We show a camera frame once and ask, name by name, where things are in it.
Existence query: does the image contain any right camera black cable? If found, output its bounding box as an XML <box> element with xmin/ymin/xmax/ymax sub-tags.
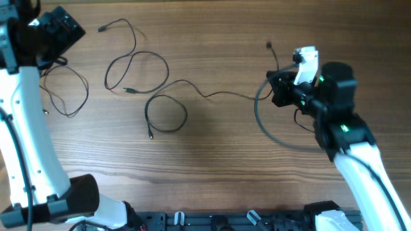
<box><xmin>254</xmin><ymin>62</ymin><xmax>408</xmax><ymax>231</ymax></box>

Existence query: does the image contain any camera black cable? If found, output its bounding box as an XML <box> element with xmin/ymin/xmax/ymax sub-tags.
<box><xmin>0</xmin><ymin>107</ymin><xmax>35</xmax><ymax>231</ymax></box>
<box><xmin>254</xmin><ymin>62</ymin><xmax>408</xmax><ymax>231</ymax></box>

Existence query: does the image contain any thin black usb cable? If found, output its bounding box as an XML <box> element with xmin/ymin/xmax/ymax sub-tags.
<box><xmin>39</xmin><ymin>56</ymin><xmax>90</xmax><ymax>118</ymax></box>

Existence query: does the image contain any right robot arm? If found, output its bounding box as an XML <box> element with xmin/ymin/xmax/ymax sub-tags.
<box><xmin>264</xmin><ymin>62</ymin><xmax>410</xmax><ymax>230</ymax></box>

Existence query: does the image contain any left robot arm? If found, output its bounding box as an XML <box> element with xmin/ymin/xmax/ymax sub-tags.
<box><xmin>1</xmin><ymin>1</ymin><xmax>128</xmax><ymax>230</ymax></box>

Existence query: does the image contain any left camera black cable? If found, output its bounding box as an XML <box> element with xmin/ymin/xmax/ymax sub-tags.
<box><xmin>0</xmin><ymin>107</ymin><xmax>35</xmax><ymax>231</ymax></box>

